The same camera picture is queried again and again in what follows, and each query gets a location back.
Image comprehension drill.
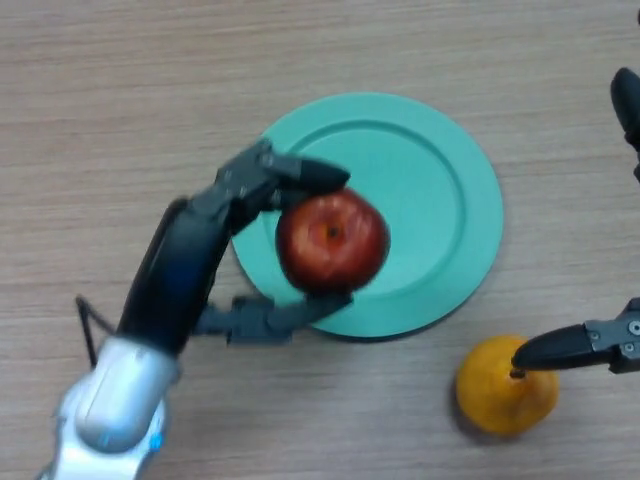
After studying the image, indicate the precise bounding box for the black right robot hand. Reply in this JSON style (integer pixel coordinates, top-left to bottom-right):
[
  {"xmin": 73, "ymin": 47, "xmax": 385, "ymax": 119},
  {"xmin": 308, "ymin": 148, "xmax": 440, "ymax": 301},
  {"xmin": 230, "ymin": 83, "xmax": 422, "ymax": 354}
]
[{"xmin": 512, "ymin": 0, "xmax": 640, "ymax": 376}]

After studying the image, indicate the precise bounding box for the green round plate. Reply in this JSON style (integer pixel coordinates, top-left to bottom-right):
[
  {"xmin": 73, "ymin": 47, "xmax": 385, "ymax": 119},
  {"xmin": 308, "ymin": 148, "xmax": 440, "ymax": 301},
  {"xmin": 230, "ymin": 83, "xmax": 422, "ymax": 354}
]
[{"xmin": 230, "ymin": 91, "xmax": 505, "ymax": 344}]

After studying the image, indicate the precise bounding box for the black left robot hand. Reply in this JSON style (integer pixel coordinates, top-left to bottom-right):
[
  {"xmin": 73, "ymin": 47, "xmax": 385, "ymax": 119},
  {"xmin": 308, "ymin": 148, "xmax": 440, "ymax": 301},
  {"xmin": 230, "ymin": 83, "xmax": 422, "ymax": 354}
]
[{"xmin": 115, "ymin": 139, "xmax": 354, "ymax": 359}]

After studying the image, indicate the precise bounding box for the yellow pear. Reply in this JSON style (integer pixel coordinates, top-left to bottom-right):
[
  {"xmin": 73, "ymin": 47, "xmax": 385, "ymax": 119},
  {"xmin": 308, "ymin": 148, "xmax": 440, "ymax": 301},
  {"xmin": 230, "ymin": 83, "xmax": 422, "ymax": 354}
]
[{"xmin": 454, "ymin": 334, "xmax": 560, "ymax": 436}]

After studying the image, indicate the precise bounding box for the red apple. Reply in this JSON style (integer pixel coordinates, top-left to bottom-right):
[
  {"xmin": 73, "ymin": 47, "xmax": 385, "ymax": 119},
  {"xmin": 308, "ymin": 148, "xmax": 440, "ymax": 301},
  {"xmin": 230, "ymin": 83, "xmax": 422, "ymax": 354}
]
[{"xmin": 276, "ymin": 188, "xmax": 390, "ymax": 295}]

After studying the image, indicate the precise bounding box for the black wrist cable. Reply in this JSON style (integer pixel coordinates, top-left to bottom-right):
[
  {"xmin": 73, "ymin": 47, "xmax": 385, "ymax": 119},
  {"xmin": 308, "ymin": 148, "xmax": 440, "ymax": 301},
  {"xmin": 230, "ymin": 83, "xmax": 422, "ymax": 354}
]
[{"xmin": 74, "ymin": 297, "xmax": 119, "ymax": 369}]

